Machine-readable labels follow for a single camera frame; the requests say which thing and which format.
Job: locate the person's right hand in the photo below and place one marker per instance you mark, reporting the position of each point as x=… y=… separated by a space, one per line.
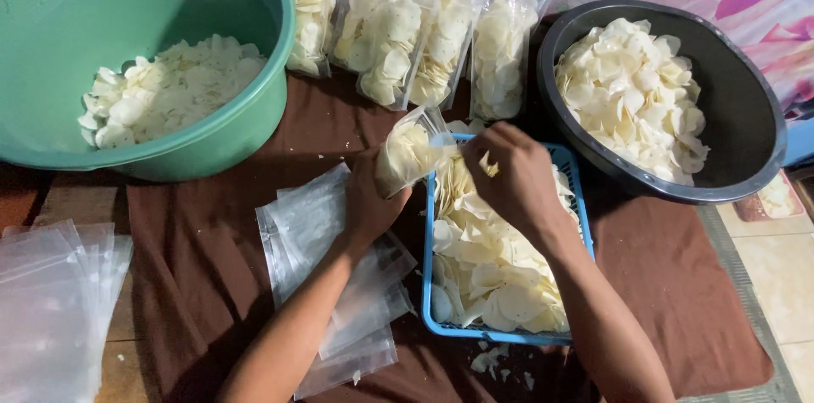
x=524 y=180

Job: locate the person's left hand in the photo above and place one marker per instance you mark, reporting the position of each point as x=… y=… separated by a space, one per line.
x=366 y=206

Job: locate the person's right fingers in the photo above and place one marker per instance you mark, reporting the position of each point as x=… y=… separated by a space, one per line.
x=489 y=139

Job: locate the person's left fingers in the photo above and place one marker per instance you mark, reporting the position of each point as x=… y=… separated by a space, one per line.
x=371 y=164

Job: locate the pinched raw cracker chips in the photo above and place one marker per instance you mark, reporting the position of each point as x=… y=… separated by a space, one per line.
x=489 y=168

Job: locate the half-filled clear chip bag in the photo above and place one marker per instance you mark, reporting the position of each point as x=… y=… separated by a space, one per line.
x=407 y=152

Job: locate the filled clear bag of chips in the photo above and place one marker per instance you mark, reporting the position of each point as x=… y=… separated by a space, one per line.
x=388 y=47
x=353 y=28
x=448 y=40
x=499 y=60
x=311 y=9

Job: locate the pile of empty clear bags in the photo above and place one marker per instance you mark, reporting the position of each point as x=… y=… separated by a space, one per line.
x=305 y=225
x=51 y=314

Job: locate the blue plastic basket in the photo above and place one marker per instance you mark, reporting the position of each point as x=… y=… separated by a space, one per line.
x=427 y=250

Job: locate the chip heap in blue basket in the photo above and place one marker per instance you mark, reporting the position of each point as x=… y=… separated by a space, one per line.
x=489 y=263

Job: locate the chip heap in black basin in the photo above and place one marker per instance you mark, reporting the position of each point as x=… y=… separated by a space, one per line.
x=629 y=98

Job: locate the brown cloth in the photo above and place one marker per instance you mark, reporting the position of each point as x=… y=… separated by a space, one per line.
x=197 y=250

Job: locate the chip heap in green basin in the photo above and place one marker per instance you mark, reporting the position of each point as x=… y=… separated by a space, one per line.
x=171 y=95

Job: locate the spilled chip crumbs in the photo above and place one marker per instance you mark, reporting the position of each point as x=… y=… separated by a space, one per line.
x=488 y=360

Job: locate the black plastic basin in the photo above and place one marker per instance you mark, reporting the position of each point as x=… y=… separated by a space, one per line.
x=737 y=123

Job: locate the small brown tray with chips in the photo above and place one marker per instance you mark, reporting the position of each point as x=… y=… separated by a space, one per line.
x=773 y=199

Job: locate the blue plastic object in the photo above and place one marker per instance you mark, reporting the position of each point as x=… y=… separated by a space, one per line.
x=801 y=142

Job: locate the grey striped mat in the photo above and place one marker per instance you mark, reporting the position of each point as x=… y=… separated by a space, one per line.
x=750 y=320

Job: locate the green plastic basin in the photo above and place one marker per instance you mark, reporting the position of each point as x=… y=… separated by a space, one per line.
x=82 y=9

